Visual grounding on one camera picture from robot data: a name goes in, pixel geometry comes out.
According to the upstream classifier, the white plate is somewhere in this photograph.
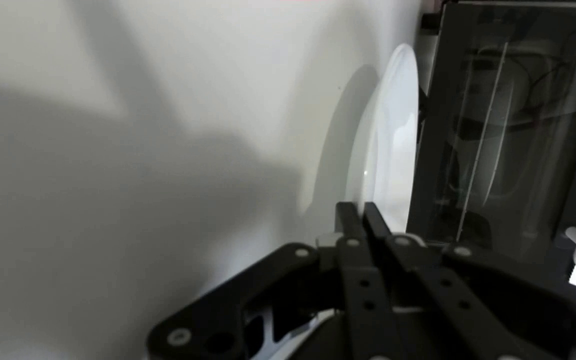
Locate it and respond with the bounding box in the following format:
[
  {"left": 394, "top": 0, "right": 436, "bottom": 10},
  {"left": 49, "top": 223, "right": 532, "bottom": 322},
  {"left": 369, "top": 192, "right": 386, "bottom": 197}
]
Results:
[{"left": 341, "top": 42, "right": 422, "bottom": 236}]

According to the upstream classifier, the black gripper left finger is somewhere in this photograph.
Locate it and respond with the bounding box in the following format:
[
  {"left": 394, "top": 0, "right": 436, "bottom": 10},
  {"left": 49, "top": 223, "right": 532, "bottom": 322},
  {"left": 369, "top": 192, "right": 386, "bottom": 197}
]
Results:
[{"left": 146, "top": 199, "right": 395, "bottom": 360}]

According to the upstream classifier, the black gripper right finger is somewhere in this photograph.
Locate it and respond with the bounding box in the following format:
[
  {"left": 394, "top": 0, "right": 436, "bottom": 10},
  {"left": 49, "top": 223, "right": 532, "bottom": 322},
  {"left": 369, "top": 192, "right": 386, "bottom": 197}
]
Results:
[{"left": 361, "top": 199, "right": 576, "bottom": 360}]

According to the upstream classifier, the silver toaster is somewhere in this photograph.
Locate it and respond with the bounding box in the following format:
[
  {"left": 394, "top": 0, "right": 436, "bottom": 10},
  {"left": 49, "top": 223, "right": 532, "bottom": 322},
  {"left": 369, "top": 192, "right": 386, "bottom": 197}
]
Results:
[{"left": 405, "top": 0, "right": 576, "bottom": 269}]

